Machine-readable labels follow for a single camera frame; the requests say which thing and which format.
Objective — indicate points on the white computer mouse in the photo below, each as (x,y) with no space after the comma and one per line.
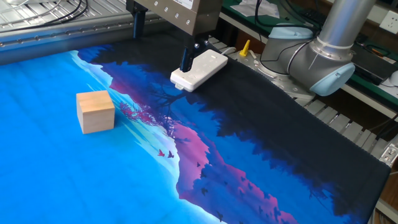
(395,78)

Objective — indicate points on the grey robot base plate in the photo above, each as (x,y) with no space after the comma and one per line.
(286,85)

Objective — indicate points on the white wall socket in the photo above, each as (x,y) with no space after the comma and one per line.
(389,22)

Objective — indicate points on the metal corner bracket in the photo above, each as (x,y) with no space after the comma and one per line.
(390,154)

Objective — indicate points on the white zip tie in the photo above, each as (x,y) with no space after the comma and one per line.
(335,47)

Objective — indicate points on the silver UR5 robot arm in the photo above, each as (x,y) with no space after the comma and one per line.
(311,59)

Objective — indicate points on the black flat box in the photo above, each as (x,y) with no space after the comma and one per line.
(373,67)

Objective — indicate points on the white power strip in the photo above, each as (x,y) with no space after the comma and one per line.
(205,70)

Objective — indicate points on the blue mountain print cloth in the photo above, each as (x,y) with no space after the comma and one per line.
(62,174)

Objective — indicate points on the light wooden cube block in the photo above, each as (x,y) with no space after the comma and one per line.
(96,116)

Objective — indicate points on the silver Schunk gripper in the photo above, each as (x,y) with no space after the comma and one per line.
(186,12)

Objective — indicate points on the small yellow clip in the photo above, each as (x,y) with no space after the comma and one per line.
(245,48)

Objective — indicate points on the aluminium table edge rail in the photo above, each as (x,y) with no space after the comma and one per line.
(62,40)

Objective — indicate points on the white crumpled paper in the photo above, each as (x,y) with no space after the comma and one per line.
(265,9)

